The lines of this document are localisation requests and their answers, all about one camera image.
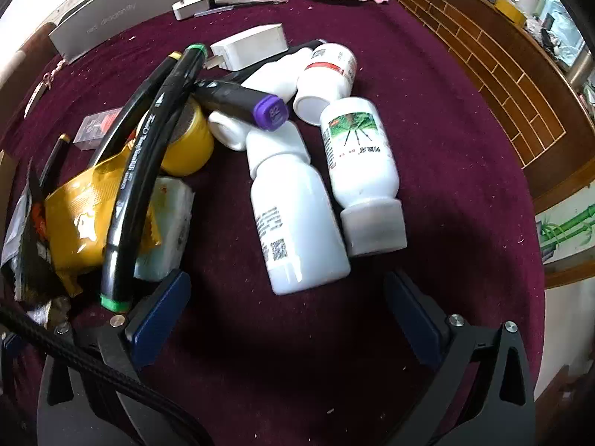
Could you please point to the black marker with yellow cap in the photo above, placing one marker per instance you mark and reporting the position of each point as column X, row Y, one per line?
column 135, row 102

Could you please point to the yellow tape roll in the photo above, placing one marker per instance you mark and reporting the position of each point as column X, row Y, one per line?
column 193, row 144

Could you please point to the dark foil packet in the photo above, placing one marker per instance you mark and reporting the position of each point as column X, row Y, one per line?
column 23, row 246

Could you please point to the long white box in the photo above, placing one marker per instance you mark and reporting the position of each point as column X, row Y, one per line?
column 116, row 9

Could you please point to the black marker with grey cap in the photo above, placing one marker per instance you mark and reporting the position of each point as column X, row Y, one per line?
column 304, row 46

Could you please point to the wooden lattice furniture panel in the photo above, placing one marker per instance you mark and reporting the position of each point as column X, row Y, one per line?
column 488, row 79

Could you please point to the black marker with green caps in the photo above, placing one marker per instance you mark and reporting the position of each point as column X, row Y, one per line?
column 132, row 172

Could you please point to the white tissue pack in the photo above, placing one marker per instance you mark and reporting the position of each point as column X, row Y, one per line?
column 169, row 223

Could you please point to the bamboo wall decal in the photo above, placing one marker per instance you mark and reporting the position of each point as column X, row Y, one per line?
column 571, row 225

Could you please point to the clear packet with red contents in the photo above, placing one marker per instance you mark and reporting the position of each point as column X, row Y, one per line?
column 95, row 128

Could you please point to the large white charger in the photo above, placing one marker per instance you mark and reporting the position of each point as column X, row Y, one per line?
column 251, row 46

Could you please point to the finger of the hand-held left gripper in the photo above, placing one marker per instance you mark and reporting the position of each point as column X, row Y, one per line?
column 8, row 346

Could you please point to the white bottle with code label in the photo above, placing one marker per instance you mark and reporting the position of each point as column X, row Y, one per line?
column 293, row 223

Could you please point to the small white adapter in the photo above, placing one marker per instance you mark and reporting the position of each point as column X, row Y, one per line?
column 190, row 7

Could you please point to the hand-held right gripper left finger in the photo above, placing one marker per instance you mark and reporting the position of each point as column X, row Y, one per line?
column 158, row 306

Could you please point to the white bottle with red label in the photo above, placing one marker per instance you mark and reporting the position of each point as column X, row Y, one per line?
column 327, row 74

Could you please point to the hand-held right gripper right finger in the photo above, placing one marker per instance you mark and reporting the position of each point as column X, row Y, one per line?
column 413, row 318

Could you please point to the yellow box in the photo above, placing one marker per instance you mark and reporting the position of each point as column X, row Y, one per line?
column 509, row 10

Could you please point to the yellow snack packet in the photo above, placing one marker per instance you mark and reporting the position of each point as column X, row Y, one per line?
column 83, row 223

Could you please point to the plain white bottle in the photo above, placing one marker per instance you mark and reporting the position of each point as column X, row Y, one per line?
column 269, row 81

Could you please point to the black marker with purple cap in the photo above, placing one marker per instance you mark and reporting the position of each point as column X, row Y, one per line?
column 237, row 97

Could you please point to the brown upholstered chair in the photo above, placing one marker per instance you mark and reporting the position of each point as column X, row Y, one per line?
column 32, row 46

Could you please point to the white bottle with green label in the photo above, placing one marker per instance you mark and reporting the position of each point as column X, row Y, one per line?
column 362, row 172

